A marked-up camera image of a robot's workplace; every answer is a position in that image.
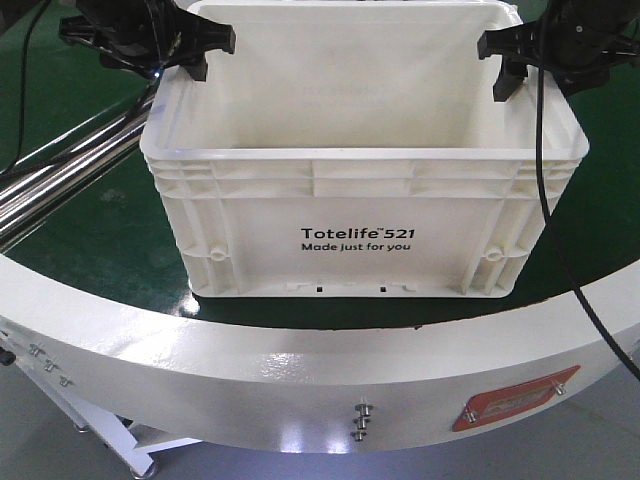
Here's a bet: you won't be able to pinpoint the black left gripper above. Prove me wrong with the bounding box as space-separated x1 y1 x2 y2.
59 1 236 82

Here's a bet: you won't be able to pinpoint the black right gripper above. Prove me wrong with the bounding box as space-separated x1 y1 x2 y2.
477 1 639 103

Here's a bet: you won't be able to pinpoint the white plastic tote box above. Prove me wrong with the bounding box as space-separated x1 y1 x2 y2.
141 1 589 298

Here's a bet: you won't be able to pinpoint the chrome conveyor rollers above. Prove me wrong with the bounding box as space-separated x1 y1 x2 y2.
1 83 156 251

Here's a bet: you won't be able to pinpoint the orange label plate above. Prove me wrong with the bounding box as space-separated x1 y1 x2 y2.
451 365 581 432

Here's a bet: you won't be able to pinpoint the white conveyor support leg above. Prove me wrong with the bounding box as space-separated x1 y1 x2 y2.
16 354 200 479

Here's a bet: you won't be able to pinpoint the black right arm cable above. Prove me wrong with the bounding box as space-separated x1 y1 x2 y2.
533 0 640 379

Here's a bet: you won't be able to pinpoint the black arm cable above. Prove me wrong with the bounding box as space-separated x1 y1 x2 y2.
533 0 640 379
0 0 54 176

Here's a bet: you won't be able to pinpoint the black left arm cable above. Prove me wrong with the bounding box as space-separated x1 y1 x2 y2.
0 0 54 176

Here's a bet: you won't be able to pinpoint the white curved conveyor frame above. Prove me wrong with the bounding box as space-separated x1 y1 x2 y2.
1 259 617 453

